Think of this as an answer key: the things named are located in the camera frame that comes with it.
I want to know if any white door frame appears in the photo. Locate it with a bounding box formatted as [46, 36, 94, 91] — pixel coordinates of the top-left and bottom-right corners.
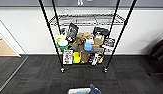
[0, 14, 30, 58]

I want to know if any black wire shelf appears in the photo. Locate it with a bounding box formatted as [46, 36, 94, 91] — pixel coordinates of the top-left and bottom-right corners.
[37, 0, 138, 74]

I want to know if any tall brown box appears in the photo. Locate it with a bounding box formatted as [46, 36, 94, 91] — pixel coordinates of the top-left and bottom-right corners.
[80, 50, 92, 65]

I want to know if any yellow bottle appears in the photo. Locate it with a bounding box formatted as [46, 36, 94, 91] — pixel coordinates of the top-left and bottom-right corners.
[72, 52, 82, 65]

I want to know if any small brown cardboard box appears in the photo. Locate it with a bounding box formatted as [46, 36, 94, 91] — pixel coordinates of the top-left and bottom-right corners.
[94, 34, 106, 48]

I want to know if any blue cup with white lid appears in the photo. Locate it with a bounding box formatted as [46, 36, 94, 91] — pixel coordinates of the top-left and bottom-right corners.
[83, 38, 95, 52]

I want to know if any black and white box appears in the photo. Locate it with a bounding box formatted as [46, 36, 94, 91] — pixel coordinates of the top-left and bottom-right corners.
[90, 52, 102, 67]

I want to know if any small yellow packet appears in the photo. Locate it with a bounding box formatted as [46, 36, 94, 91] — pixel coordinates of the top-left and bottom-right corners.
[98, 56, 106, 65]

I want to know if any black packet with print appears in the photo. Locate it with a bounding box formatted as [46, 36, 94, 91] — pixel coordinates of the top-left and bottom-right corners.
[102, 37, 117, 51]

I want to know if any black glossy bag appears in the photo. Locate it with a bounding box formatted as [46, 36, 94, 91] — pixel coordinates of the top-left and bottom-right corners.
[65, 22, 80, 44]

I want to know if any white box with red print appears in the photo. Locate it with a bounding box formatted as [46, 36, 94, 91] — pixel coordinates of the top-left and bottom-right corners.
[62, 49, 75, 66]

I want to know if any long grey wall band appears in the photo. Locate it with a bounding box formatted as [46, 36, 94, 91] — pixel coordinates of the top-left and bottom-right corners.
[0, 0, 163, 9]

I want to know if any dark blue item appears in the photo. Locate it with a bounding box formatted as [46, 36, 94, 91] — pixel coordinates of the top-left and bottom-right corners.
[89, 83, 102, 94]

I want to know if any black chair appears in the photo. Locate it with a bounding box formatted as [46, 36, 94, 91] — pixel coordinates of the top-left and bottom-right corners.
[148, 37, 163, 77]

